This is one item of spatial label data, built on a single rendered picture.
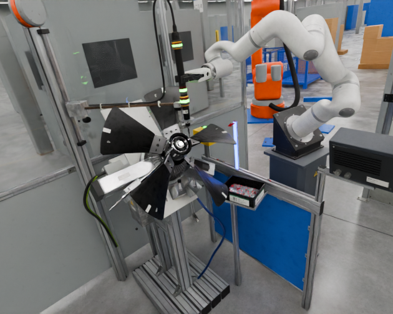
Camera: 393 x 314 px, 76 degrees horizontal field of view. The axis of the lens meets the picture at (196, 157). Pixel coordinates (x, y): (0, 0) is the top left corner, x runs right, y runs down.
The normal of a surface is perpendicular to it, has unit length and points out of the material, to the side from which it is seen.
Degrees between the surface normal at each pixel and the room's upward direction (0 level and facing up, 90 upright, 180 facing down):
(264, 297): 0
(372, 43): 90
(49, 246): 90
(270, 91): 90
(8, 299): 90
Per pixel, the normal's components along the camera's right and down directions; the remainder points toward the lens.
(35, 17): 0.96, 0.01
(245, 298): -0.11, -0.89
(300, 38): -0.69, 0.25
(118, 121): 0.28, 0.12
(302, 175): -0.18, 0.46
